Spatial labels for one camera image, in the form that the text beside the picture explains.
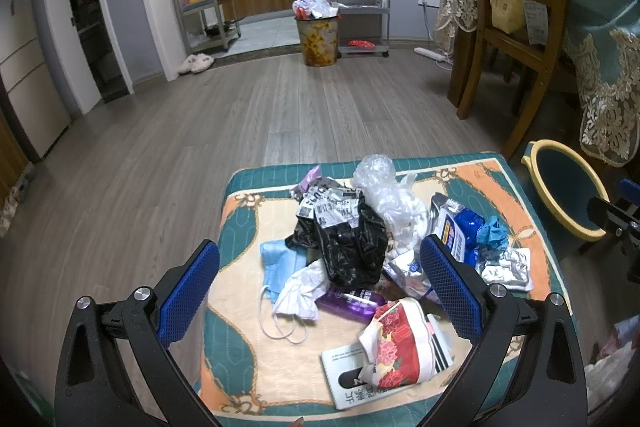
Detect silver foil wrapper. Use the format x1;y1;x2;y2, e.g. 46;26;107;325
476;247;534;293

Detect blue white snack package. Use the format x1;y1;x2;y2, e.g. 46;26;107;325
430;193;509;268

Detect clear plastic bag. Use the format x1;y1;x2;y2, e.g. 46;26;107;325
352;154;430;259

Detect white tissue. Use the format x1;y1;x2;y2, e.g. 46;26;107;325
272;259;330;322

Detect light blue face mask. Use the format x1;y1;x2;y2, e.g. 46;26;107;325
257;238;312;346

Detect black plastic bag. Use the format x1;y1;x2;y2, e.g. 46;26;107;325
285;187;388;289

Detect purple snack wrapper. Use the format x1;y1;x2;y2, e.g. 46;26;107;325
290;165;321;202

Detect teal yellow-rimmed waste basket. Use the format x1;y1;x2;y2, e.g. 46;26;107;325
521;139;610;253

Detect red floral paper bag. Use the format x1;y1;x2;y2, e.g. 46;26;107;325
358;297;454;390

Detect patterned teal orange cushion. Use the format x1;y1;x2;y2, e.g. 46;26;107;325
200;153;566;426

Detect purple plastic bottle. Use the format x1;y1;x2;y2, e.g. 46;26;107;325
316;286;386;324

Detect white printed booklet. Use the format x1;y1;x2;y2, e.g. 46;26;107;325
320;341;411;411

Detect white power strip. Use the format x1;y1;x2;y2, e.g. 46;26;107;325
414;46;449;63

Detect white cabinet drawers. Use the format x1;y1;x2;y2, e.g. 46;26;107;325
1;0;70;160

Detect white slippers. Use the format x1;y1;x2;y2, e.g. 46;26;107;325
178;53;215;75

